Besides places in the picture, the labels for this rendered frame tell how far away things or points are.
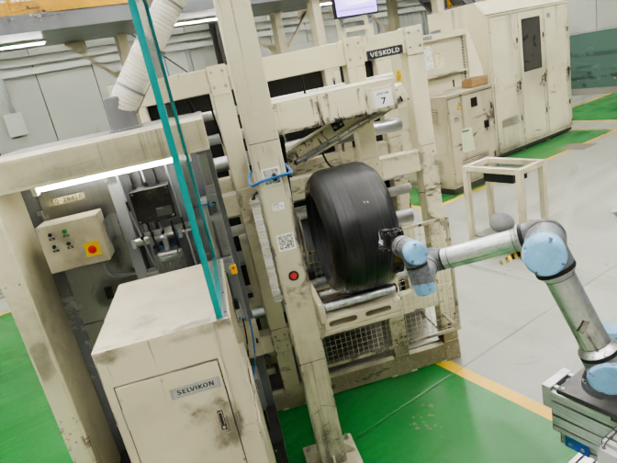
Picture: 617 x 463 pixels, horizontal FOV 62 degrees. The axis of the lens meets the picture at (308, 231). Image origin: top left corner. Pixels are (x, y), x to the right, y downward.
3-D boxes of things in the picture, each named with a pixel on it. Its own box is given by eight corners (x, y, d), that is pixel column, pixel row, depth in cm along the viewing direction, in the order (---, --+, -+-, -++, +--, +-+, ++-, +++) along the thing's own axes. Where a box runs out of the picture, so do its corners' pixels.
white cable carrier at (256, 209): (274, 303, 227) (250, 201, 213) (273, 299, 232) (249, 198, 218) (284, 300, 228) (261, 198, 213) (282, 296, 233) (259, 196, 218)
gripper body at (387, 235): (397, 224, 189) (409, 229, 178) (400, 246, 191) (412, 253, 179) (376, 229, 188) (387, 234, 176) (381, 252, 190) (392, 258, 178)
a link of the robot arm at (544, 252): (636, 366, 158) (556, 213, 152) (642, 396, 145) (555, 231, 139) (595, 374, 164) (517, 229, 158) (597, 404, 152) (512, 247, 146)
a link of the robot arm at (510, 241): (560, 204, 161) (417, 244, 187) (559, 216, 152) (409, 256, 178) (572, 237, 163) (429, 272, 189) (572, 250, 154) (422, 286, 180)
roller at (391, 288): (323, 314, 224) (321, 305, 223) (321, 310, 228) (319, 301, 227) (398, 293, 229) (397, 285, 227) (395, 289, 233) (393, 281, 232)
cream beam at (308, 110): (274, 137, 232) (267, 104, 228) (267, 132, 256) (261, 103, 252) (399, 108, 241) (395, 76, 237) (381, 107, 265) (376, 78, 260)
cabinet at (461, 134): (456, 196, 651) (445, 96, 614) (423, 192, 699) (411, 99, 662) (502, 176, 695) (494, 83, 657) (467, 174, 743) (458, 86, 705)
